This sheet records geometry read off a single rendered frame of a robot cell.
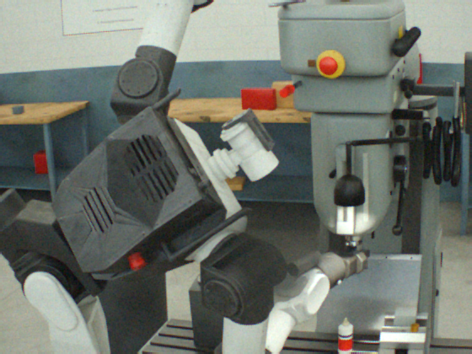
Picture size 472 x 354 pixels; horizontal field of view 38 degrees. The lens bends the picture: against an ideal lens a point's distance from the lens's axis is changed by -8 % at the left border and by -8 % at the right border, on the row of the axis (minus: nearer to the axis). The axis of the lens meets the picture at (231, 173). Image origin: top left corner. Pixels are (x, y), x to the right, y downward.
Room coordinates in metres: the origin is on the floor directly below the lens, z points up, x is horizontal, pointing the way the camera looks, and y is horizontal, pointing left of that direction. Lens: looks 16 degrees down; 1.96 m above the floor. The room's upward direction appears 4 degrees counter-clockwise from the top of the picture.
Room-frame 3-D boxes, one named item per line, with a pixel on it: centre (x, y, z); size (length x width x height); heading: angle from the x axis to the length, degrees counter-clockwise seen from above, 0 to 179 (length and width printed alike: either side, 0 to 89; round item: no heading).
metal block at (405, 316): (1.70, -0.45, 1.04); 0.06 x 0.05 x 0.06; 72
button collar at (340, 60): (1.53, -0.23, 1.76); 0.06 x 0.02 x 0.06; 70
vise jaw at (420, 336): (1.64, -0.43, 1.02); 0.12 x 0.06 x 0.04; 72
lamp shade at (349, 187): (1.55, -0.26, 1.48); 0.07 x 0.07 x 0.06
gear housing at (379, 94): (1.79, -0.32, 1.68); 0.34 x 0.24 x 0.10; 160
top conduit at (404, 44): (1.73, -0.45, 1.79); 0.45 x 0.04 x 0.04; 160
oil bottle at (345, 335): (1.76, -0.29, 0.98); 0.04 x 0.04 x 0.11
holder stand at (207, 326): (1.90, 0.02, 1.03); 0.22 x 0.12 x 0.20; 77
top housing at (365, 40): (1.76, -0.31, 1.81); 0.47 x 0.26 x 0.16; 160
